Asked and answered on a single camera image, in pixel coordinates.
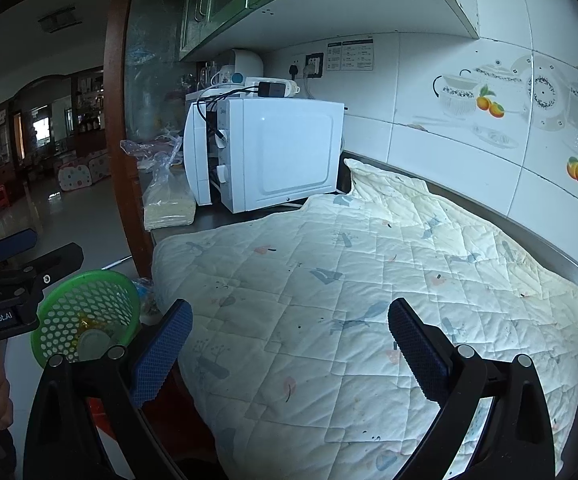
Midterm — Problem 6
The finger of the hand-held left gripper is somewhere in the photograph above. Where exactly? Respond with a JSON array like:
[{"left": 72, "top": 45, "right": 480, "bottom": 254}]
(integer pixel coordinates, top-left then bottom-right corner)
[
  {"left": 0, "top": 228, "right": 38, "bottom": 266},
  {"left": 0, "top": 242, "right": 85, "bottom": 293}
]

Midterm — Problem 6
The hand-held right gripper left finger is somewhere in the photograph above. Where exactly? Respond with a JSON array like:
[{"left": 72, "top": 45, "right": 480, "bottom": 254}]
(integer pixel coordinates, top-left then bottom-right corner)
[{"left": 22, "top": 299, "right": 194, "bottom": 480}]

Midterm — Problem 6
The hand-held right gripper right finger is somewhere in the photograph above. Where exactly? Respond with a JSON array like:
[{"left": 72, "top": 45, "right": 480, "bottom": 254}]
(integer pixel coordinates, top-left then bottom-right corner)
[{"left": 388, "top": 297, "right": 556, "bottom": 480}]

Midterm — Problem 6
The green perforated plastic basket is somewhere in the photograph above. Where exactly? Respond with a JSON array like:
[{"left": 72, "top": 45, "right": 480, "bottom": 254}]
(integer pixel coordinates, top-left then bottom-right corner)
[{"left": 30, "top": 270, "right": 141, "bottom": 367}]

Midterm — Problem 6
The yellow plastic wrapper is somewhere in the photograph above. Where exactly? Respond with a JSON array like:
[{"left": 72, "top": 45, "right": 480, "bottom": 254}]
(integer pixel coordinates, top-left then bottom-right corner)
[{"left": 72, "top": 312, "right": 102, "bottom": 333}]

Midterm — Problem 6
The clear plastic bag with scraps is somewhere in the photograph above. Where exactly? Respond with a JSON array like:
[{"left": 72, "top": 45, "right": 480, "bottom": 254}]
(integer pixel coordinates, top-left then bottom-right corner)
[{"left": 132, "top": 277, "right": 164, "bottom": 326}]

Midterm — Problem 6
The red cloth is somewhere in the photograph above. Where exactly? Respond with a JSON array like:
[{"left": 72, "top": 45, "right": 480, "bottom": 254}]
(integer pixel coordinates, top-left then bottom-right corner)
[{"left": 86, "top": 360, "right": 220, "bottom": 461}]

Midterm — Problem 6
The white round lid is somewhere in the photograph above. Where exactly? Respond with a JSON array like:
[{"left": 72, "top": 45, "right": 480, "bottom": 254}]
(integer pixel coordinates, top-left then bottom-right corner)
[{"left": 76, "top": 327, "right": 116, "bottom": 362}]

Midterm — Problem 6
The polka-dot playpen fence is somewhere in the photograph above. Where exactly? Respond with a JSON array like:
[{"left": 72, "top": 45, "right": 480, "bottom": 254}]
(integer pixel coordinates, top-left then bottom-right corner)
[{"left": 56, "top": 150, "right": 112, "bottom": 192}]

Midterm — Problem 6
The white quilted blanket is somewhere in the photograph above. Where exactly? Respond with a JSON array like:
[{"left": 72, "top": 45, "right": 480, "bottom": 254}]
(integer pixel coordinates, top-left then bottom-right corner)
[{"left": 151, "top": 158, "right": 578, "bottom": 478}]

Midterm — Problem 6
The clear plastic bag with rice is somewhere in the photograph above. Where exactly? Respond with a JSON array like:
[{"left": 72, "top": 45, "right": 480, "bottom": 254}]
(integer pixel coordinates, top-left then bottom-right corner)
[{"left": 143, "top": 152, "right": 199, "bottom": 232}]

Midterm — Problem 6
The crumpled clear plastic bag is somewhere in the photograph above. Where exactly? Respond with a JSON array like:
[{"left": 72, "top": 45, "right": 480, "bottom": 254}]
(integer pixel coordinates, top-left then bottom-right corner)
[{"left": 120, "top": 132, "right": 185, "bottom": 166}]

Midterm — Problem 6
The wooden display cabinet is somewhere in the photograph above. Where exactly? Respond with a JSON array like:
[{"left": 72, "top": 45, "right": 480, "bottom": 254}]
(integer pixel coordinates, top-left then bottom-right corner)
[{"left": 72, "top": 67, "right": 105, "bottom": 137}]

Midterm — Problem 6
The ceiling light fixture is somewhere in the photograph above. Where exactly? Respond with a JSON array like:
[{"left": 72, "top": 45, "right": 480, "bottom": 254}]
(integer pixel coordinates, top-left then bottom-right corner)
[{"left": 38, "top": 6, "right": 77, "bottom": 33}]

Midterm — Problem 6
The white microwave oven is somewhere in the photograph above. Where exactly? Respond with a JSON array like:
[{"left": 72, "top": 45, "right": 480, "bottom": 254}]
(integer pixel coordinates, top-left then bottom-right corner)
[{"left": 183, "top": 96, "right": 346, "bottom": 214}]

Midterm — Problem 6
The white countertop appliance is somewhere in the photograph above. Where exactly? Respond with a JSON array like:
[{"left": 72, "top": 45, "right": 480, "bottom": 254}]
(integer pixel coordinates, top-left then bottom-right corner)
[{"left": 229, "top": 49, "right": 265, "bottom": 81}]

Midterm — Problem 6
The white power strip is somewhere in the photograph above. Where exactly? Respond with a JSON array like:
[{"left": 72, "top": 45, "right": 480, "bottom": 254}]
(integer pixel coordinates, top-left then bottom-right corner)
[{"left": 244, "top": 76, "right": 301, "bottom": 99}]

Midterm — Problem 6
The brown wooden door frame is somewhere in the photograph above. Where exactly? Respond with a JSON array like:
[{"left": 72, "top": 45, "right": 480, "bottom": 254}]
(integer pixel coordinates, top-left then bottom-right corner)
[{"left": 103, "top": 0, "right": 155, "bottom": 281}]

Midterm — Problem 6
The black cable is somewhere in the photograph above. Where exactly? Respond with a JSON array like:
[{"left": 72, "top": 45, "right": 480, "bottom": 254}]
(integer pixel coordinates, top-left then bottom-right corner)
[{"left": 196, "top": 86, "right": 261, "bottom": 142}]

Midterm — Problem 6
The printed wall notice sticker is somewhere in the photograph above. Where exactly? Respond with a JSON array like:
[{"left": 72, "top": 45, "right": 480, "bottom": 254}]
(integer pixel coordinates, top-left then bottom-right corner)
[{"left": 326, "top": 37, "right": 376, "bottom": 73}]

